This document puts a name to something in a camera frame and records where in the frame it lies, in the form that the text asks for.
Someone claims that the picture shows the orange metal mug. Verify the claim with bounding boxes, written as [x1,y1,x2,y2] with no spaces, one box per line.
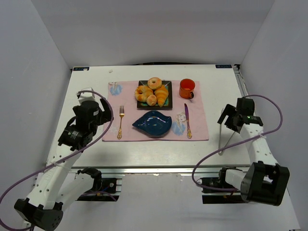
[179,78,195,99]

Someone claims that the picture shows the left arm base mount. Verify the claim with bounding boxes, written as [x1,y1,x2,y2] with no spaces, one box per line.
[75,167,122,202]

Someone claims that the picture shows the blue label sticker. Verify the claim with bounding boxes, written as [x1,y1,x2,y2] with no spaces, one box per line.
[73,67,90,71]
[215,64,232,69]

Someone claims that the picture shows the pink cartoon placemat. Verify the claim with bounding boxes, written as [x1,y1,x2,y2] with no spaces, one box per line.
[103,80,209,141]

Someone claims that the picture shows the blue label sticker left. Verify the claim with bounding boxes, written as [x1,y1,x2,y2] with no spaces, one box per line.
[73,67,90,71]

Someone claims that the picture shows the purple gold table knife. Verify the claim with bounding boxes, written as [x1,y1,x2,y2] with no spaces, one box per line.
[184,103,192,139]

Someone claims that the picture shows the small round bun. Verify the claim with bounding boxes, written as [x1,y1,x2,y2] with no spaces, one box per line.
[146,94,157,106]

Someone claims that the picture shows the striped orange croissant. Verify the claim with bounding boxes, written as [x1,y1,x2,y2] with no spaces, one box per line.
[154,85,168,107]

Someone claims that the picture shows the gold ornate fork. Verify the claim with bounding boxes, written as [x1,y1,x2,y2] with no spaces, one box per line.
[117,105,125,140]

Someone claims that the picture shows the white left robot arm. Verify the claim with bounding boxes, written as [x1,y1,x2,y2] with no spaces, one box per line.
[14,99,112,231]

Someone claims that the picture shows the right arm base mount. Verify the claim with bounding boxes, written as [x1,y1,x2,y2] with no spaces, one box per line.
[196,167,248,205]

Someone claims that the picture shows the blue label sticker right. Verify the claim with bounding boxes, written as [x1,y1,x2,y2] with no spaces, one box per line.
[215,64,232,69]

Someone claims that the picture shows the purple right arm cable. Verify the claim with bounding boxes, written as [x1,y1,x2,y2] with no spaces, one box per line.
[192,94,283,193]

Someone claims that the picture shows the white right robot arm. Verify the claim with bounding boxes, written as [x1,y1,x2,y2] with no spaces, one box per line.
[218,98,290,206]

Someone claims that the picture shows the black square plate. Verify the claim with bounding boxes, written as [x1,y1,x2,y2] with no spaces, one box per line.
[137,80,173,110]

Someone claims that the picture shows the sugared ring donut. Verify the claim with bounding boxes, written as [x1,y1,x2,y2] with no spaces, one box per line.
[147,77,162,90]

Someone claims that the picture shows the blue shell-shaped dish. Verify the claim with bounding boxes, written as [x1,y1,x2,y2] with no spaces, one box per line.
[132,111,172,138]

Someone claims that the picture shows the metal food tongs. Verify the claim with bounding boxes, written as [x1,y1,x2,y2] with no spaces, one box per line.
[218,108,235,156]

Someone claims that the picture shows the curled croissant bread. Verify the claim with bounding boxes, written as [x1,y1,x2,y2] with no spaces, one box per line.
[135,86,153,102]

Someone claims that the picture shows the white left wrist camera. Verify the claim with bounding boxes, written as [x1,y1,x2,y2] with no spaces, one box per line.
[77,92,95,104]

